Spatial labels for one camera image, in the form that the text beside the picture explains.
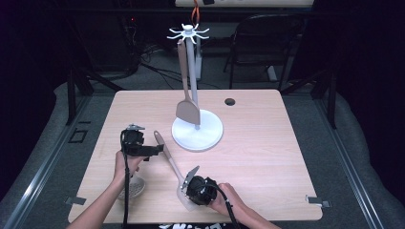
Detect person's printed black shirt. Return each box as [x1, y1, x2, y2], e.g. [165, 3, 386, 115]
[157, 222, 225, 229]

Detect person's left hand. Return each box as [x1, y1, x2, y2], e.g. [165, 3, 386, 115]
[113, 150, 145, 186]

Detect slotted spatula with brown handle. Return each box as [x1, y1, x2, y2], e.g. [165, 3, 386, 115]
[153, 130, 199, 213]

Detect solid spatula with brown handle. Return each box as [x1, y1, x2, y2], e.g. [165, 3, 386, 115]
[175, 38, 202, 126]

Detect white utensil stand with hooks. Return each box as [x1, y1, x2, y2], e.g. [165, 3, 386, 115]
[166, 23, 224, 153]

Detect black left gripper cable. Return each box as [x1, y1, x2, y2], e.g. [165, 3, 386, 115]
[119, 132, 131, 229]

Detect orange strap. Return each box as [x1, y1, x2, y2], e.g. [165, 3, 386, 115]
[190, 0, 202, 25]

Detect grey tape piece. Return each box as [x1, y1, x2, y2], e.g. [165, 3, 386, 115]
[305, 194, 332, 209]
[64, 196, 88, 206]

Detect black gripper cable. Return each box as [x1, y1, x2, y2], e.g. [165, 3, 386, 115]
[119, 132, 131, 229]
[203, 181, 242, 229]

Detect person's right hand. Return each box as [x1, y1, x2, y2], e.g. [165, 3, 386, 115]
[207, 182, 246, 218]

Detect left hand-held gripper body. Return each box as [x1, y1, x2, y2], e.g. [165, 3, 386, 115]
[119, 123, 151, 157]

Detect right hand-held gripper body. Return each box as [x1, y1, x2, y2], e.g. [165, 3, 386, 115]
[180, 164, 220, 207]

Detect black metal frame stand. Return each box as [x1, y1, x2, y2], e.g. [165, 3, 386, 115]
[64, 66, 126, 127]
[279, 67, 339, 131]

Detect aluminium floor rail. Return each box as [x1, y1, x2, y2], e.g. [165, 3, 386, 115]
[312, 94, 387, 229]
[2, 94, 94, 229]

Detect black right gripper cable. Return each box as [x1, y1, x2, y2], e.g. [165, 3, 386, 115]
[203, 181, 242, 229]

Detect black chair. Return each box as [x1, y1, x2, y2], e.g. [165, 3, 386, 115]
[223, 13, 306, 93]

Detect black floor cables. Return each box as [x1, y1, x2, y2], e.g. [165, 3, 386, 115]
[138, 44, 223, 91]

